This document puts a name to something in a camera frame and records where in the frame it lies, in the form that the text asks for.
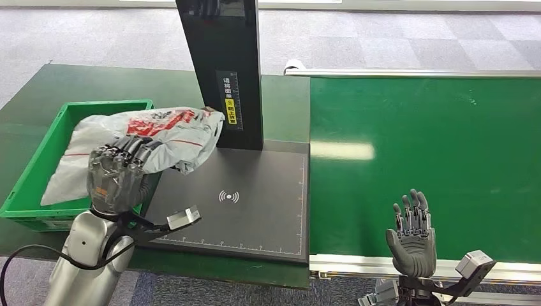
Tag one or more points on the black and yellow label sticker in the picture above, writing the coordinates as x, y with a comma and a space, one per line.
231, 110

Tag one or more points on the green plastic crate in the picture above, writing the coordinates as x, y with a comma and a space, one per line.
29, 186

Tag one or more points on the white plastic package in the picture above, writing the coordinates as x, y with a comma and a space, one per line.
177, 135

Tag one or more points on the white conveyor end cap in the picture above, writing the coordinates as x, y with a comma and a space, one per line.
293, 65

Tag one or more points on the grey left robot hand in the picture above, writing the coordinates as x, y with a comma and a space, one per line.
114, 181

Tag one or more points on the black weighing device with column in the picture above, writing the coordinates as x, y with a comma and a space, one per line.
253, 190

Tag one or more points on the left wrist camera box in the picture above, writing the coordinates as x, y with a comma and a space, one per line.
184, 217

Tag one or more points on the green conveyor belt, aluminium frame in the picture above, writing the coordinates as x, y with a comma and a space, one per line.
422, 126

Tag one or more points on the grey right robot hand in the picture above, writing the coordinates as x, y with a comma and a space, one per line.
414, 253

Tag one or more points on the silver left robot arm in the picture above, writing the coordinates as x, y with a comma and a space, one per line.
84, 262

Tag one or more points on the grey metal conveyor bracket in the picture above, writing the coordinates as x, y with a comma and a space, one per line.
378, 295

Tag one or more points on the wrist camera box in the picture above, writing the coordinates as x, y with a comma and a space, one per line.
473, 262
184, 217

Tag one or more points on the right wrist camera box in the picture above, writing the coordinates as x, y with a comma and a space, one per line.
473, 262

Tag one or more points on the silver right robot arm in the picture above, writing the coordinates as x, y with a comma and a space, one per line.
418, 291

